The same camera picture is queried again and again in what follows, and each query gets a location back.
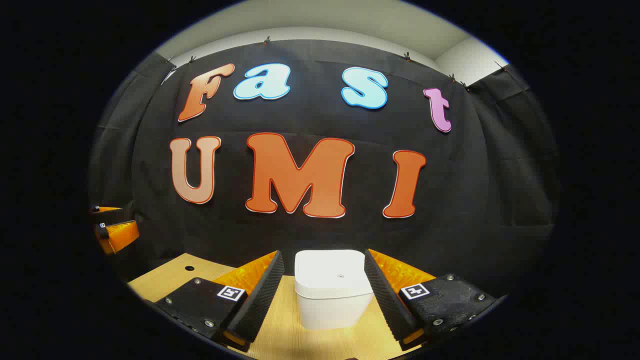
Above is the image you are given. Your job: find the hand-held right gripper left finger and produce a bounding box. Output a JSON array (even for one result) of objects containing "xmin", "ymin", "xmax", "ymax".
[{"xmin": 154, "ymin": 250, "xmax": 286, "ymax": 354}]

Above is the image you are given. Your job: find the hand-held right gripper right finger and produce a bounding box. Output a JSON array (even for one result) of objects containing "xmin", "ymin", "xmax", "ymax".
[{"xmin": 363, "ymin": 248, "xmax": 498, "ymax": 351}]

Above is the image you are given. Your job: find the white desktop garbage bin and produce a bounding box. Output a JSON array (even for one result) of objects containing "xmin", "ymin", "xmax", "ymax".
[{"xmin": 294, "ymin": 249, "xmax": 375, "ymax": 331}]

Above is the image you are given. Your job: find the wooden desktop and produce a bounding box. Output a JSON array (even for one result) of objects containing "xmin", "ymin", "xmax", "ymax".
[{"xmin": 127, "ymin": 252, "xmax": 426, "ymax": 360}]

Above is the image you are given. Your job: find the black backdrop cloth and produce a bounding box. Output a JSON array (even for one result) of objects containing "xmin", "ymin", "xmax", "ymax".
[{"xmin": 89, "ymin": 39, "xmax": 558, "ymax": 301}]

